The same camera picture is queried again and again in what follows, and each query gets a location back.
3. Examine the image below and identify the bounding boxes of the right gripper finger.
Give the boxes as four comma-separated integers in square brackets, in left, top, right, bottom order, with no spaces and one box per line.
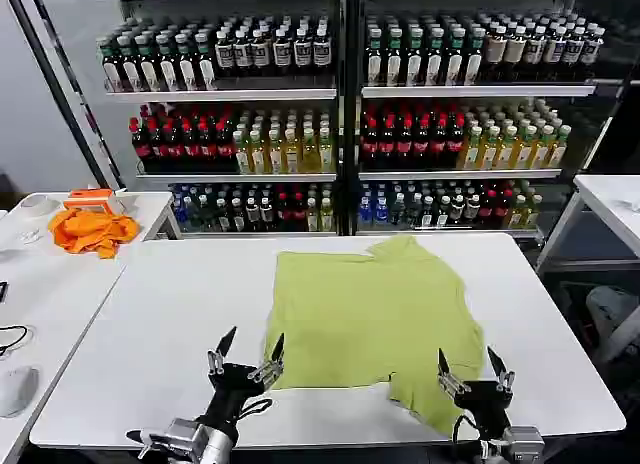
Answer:
[486,345,516,393]
[436,347,471,396]

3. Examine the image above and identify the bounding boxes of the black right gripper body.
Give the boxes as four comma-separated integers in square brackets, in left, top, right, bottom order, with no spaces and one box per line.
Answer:
[452,378,515,441]

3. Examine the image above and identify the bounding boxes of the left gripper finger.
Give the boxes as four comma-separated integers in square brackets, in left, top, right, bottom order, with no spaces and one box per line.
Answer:
[247,332,286,389]
[206,325,238,381]

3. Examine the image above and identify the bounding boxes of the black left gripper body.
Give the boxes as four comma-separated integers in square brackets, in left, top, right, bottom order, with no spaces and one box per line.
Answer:
[199,362,275,438]

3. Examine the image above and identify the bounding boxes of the light green shirt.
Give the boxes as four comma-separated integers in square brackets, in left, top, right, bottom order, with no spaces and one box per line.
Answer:
[261,234,487,440]

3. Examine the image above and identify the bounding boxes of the grey bag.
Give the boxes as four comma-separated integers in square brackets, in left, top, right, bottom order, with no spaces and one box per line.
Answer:
[584,286,640,365]

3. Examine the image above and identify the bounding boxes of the orange crumpled cloth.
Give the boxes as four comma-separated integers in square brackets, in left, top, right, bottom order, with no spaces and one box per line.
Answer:
[47,207,141,260]

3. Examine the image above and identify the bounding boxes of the white side desk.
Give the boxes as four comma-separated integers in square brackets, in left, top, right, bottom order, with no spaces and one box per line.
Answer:
[0,190,174,464]

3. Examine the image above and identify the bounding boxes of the orange and white box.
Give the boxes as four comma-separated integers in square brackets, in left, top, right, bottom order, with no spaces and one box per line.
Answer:
[63,188,127,217]

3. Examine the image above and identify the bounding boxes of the grey computer mouse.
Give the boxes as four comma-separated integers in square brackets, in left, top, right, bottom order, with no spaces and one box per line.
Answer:
[0,366,41,419]

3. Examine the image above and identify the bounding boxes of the clear plastic wrapper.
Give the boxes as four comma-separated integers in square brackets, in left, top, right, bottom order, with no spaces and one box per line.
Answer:
[14,226,44,246]

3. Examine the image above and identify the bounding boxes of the white tape roll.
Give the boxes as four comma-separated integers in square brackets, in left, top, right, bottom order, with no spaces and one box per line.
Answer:
[15,193,54,220]

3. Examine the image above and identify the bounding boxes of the white shelf of bottles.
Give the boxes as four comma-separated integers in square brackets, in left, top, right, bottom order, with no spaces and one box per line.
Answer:
[357,0,609,241]
[94,0,342,235]

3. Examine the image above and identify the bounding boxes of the slanted black pole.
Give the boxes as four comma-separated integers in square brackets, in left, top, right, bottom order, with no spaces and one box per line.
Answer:
[2,0,126,191]

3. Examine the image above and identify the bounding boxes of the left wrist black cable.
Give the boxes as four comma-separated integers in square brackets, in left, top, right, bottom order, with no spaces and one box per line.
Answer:
[232,397,274,429]

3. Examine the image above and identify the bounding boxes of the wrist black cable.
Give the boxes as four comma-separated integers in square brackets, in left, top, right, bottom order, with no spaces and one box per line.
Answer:
[451,413,479,445]
[232,397,274,429]

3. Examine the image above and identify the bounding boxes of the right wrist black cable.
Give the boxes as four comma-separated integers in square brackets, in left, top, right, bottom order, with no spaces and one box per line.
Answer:
[451,413,479,445]

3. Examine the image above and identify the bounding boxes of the white table with frame legs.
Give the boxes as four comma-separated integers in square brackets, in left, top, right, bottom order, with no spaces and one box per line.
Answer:
[534,173,640,370]

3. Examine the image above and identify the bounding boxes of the thin black desk cable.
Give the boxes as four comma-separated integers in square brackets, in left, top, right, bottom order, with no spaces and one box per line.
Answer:
[0,325,36,358]

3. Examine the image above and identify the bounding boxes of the black upright post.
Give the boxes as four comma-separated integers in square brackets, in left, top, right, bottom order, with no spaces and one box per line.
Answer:
[335,0,366,236]

